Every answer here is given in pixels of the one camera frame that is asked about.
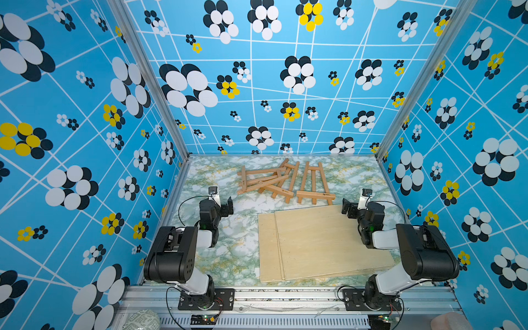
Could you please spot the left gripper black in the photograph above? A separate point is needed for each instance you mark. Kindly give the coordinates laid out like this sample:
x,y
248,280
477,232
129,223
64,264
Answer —
x,y
223,209

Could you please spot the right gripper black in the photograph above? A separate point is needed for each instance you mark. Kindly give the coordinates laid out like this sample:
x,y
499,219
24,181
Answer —
x,y
353,209

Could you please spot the plywood board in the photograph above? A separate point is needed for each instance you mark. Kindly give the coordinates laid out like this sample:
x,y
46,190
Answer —
x,y
323,242
271,266

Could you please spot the wooden easel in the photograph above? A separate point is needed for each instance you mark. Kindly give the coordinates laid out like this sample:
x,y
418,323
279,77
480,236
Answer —
x,y
285,187
257,180
314,185

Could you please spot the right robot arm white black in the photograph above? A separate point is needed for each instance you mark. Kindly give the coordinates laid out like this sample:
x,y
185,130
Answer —
x,y
424,254

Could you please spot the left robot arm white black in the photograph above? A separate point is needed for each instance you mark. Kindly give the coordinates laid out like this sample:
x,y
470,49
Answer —
x,y
171,259

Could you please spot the left circuit board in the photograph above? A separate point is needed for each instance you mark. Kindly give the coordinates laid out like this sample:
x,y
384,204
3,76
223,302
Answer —
x,y
204,320

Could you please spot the circuit board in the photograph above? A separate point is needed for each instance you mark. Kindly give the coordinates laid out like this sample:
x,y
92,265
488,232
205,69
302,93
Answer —
x,y
379,323
204,320

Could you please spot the right circuit board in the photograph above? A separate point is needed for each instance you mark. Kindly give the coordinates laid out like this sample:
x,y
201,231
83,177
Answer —
x,y
379,323

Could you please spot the pink object corner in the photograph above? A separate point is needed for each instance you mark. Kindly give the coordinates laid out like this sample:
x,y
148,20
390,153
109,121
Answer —
x,y
450,321

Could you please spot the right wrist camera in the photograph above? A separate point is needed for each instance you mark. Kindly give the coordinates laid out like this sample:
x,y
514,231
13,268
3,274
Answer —
x,y
365,196

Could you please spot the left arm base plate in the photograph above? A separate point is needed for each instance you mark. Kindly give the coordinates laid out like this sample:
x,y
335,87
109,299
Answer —
x,y
221,299

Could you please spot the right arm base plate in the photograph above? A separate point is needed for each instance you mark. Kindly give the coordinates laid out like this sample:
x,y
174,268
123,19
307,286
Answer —
x,y
356,300

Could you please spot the aluminium front rail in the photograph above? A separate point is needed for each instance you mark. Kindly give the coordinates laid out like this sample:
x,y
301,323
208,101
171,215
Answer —
x,y
288,308

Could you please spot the left aluminium corner post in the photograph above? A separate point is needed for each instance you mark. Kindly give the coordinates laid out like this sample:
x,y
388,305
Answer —
x,y
118,8

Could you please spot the aluminium corner post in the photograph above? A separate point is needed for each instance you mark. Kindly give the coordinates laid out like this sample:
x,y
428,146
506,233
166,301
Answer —
x,y
118,8
461,14

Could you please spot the right aluminium corner post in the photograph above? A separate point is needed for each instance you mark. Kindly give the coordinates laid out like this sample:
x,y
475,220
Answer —
x,y
461,14

